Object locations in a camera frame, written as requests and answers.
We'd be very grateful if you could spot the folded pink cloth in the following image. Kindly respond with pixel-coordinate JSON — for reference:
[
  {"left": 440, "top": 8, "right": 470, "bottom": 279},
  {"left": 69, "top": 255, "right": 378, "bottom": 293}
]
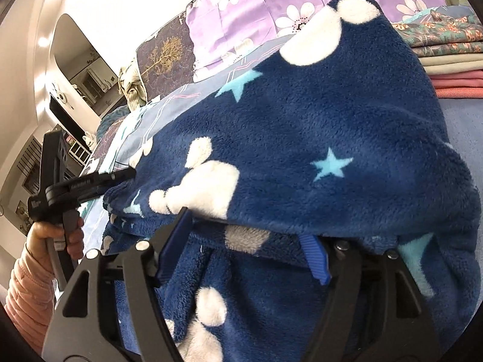
[{"left": 428, "top": 72, "right": 483, "bottom": 100}]

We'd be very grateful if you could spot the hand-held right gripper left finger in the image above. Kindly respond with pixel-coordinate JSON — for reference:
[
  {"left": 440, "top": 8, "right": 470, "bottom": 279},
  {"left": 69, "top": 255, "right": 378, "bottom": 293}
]
[{"left": 43, "top": 207, "right": 194, "bottom": 362}]

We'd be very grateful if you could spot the navy fleece garment white print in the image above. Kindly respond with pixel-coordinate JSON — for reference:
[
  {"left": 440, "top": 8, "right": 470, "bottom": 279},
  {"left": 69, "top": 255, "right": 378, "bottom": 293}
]
[{"left": 100, "top": 0, "right": 481, "bottom": 362}]

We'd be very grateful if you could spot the beige plush toy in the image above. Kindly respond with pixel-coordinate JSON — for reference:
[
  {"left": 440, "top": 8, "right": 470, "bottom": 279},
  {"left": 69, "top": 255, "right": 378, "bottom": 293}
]
[{"left": 117, "top": 57, "right": 149, "bottom": 113}]

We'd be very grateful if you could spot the folded beige cloth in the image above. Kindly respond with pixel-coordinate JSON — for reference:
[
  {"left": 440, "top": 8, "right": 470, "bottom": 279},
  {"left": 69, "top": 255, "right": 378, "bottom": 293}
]
[{"left": 413, "top": 43, "right": 483, "bottom": 77}]

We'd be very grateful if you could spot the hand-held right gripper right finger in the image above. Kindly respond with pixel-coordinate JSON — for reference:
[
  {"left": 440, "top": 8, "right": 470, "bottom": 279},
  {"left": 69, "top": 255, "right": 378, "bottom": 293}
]
[{"left": 300, "top": 234, "right": 444, "bottom": 362}]

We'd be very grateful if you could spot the person's left hand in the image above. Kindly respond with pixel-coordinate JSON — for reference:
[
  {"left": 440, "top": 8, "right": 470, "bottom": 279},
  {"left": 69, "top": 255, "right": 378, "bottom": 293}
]
[{"left": 26, "top": 217, "right": 86, "bottom": 262}]

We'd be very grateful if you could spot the purple floral pillow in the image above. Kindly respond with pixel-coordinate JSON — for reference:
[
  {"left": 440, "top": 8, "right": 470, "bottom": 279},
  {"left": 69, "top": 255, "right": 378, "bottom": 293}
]
[{"left": 185, "top": 0, "right": 446, "bottom": 80}]

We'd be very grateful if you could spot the person's left forearm pink sleeve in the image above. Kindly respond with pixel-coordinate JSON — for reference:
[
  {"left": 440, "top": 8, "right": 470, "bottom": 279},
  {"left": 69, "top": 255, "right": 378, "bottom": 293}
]
[{"left": 3, "top": 241, "right": 68, "bottom": 355}]

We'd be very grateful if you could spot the dark radiator grille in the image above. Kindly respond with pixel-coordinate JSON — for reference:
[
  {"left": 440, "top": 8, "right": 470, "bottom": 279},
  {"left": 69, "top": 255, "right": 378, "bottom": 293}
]
[{"left": 16, "top": 136, "right": 43, "bottom": 195}]

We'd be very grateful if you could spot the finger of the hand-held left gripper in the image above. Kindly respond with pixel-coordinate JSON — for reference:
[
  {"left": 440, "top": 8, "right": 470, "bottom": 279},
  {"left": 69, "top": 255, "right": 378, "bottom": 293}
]
[{"left": 73, "top": 168, "right": 137, "bottom": 200}]

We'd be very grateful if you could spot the black wall screen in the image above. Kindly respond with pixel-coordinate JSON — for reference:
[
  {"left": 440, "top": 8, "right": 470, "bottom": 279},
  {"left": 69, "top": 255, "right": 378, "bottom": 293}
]
[{"left": 48, "top": 94, "right": 83, "bottom": 131}]

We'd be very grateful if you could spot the dark tree-print pillow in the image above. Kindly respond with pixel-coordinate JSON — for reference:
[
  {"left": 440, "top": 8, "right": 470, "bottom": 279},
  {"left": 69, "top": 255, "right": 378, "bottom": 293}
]
[{"left": 135, "top": 11, "right": 197, "bottom": 102}]

